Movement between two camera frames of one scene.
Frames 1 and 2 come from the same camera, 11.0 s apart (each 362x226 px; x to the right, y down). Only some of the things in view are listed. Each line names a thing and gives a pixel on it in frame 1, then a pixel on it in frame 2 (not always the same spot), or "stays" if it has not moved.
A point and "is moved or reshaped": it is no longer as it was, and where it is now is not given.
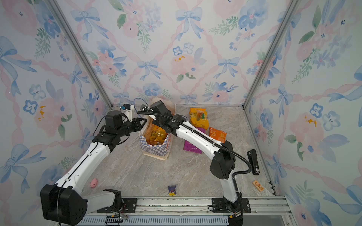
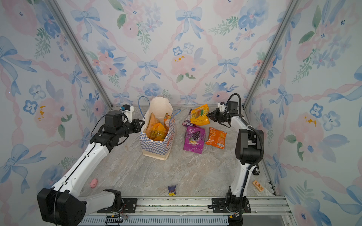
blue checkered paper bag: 162,151 stays
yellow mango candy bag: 198,117 is moved or reshaped
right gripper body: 159,123 to 221,117
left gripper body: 129,127 stays
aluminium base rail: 265,211 stays
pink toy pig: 94,183 stays
